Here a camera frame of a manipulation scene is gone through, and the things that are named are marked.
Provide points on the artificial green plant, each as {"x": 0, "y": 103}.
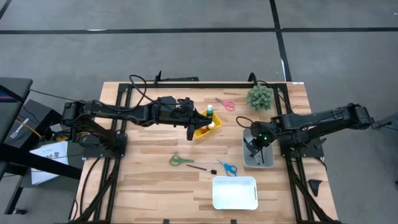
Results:
{"x": 259, "y": 98}

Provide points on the yellow plastic basket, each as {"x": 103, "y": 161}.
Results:
{"x": 214, "y": 130}

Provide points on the thin black paintbrush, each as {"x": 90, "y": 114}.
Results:
{"x": 262, "y": 155}

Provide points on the black Winmax box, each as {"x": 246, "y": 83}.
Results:
{"x": 34, "y": 119}

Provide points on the yellow paint bottle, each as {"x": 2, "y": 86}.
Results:
{"x": 211, "y": 125}

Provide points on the black plastic bracket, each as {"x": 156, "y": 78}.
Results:
{"x": 314, "y": 186}

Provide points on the gray plastic bin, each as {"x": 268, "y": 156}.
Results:
{"x": 269, "y": 157}

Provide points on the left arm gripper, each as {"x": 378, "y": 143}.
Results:
{"x": 168, "y": 112}

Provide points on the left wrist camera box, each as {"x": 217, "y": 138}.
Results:
{"x": 186, "y": 102}

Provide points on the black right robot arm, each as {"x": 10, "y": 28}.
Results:
{"x": 326, "y": 119}

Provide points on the long black paintbrush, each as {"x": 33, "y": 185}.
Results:
{"x": 213, "y": 171}

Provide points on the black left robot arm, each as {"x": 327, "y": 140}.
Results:
{"x": 102, "y": 109}

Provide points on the white paper sheet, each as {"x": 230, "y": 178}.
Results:
{"x": 46, "y": 168}

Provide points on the orange paint bottle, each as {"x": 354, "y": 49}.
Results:
{"x": 203, "y": 128}

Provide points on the white plastic bin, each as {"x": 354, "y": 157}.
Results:
{"x": 234, "y": 193}

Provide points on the green paint bottle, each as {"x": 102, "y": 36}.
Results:
{"x": 210, "y": 111}

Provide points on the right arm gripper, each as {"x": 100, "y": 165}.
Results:
{"x": 262, "y": 130}

